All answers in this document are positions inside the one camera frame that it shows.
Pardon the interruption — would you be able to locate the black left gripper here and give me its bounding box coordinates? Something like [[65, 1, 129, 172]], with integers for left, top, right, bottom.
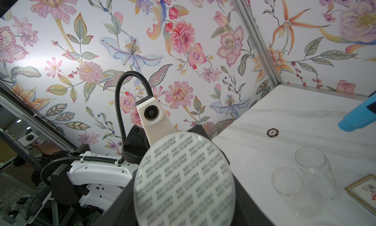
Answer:
[[121, 124, 211, 165]]

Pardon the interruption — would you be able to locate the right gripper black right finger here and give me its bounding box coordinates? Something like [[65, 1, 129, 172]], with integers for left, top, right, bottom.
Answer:
[[232, 175, 274, 226]]

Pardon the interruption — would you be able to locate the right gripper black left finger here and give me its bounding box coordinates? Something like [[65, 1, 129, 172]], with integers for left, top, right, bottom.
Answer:
[[94, 190, 138, 226]]

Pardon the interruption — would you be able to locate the red lidded plastic jar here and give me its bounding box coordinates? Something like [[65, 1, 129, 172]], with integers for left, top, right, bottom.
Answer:
[[271, 167, 319, 218]]

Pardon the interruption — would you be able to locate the clear jar with candies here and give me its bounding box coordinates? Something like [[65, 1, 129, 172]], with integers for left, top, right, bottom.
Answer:
[[295, 146, 340, 200]]

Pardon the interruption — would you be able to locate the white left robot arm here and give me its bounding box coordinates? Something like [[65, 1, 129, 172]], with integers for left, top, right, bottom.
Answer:
[[40, 125, 152, 210]]

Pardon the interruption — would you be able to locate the playing card box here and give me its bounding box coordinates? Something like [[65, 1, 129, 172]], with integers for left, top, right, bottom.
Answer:
[[345, 174, 376, 215]]

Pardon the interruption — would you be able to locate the blue microphone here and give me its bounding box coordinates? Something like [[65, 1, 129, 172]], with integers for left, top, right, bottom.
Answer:
[[338, 92, 376, 132]]

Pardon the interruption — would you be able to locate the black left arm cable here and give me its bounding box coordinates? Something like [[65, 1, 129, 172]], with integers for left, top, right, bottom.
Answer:
[[39, 71, 154, 187]]

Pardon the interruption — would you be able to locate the aluminium frame post left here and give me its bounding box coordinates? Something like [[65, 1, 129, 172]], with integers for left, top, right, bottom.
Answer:
[[234, 0, 282, 87]]

